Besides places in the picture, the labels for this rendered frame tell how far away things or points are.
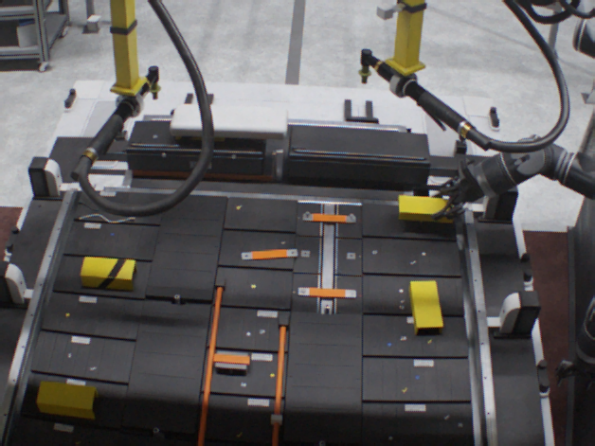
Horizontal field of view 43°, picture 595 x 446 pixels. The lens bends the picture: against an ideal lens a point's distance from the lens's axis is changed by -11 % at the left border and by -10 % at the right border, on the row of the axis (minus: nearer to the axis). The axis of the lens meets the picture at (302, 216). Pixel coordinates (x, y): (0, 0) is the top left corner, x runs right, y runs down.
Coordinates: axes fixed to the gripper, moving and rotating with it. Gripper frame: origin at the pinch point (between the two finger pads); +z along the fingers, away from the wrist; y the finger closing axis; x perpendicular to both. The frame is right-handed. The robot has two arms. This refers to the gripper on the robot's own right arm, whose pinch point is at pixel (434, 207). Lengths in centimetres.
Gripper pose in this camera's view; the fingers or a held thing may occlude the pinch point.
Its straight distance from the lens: 239.9
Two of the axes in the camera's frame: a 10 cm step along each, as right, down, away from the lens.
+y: 0.5, -6.8, 7.3
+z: -7.8, 4.2, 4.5
